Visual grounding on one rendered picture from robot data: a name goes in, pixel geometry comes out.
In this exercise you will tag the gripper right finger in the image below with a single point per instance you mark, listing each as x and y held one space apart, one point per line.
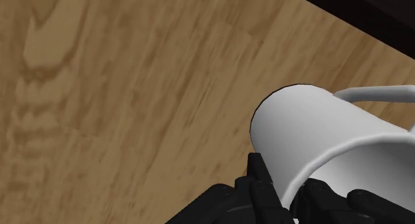
337 202

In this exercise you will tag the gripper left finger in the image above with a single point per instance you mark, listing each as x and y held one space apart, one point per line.
259 191

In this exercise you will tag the white mug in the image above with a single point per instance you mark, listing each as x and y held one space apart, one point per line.
327 132

